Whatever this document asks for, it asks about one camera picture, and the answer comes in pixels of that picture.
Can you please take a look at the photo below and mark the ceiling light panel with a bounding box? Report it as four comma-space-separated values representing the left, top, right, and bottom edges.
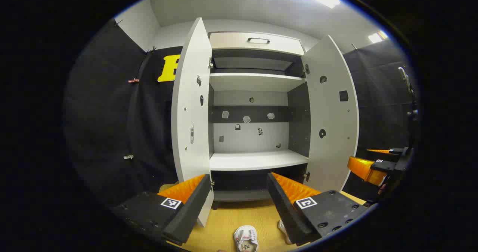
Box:
368, 30, 389, 44

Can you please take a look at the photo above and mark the white canvas shoe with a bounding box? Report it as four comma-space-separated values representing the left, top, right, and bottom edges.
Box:
277, 219, 294, 245
234, 225, 259, 252

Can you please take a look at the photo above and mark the white shoe cabinet door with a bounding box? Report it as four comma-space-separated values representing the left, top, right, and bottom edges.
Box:
301, 35, 360, 195
171, 18, 214, 228

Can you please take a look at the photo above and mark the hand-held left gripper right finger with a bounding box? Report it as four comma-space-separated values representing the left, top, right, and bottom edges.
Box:
266, 172, 371, 247

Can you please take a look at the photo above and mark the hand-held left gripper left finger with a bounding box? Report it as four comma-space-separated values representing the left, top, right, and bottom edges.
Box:
111, 174, 212, 246

